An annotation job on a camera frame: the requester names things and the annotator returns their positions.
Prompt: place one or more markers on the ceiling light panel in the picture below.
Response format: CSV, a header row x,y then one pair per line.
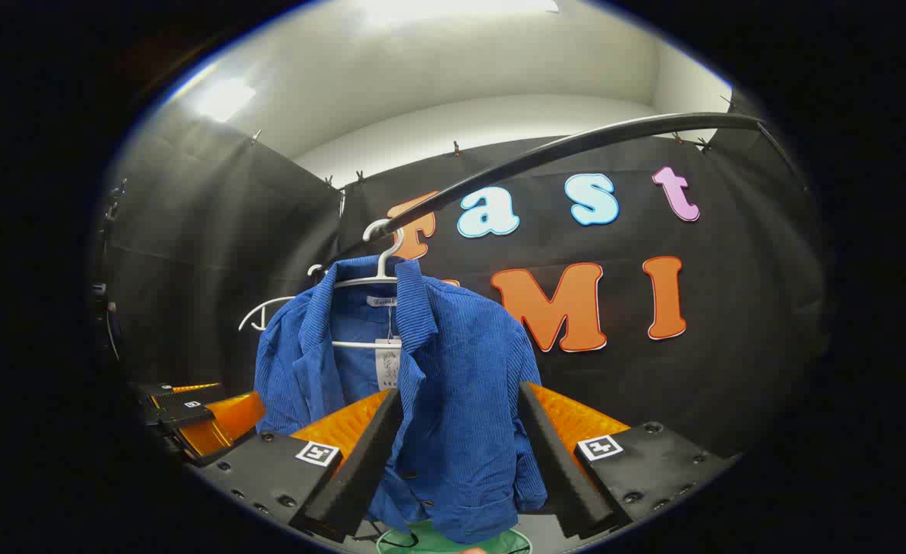
x,y
460,9
223,98

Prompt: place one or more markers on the black clothes rack rail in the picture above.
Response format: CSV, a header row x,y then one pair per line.
x,y
576,145

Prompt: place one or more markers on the white clothes hanger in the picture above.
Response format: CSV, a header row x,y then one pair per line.
x,y
256,315
382,265

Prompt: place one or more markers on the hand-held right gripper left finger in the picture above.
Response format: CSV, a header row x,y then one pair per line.
x,y
360,469

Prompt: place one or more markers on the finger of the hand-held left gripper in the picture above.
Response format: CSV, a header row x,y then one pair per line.
x,y
179,412
225,427

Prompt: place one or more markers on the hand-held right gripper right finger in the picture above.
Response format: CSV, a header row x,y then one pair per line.
x,y
556,462

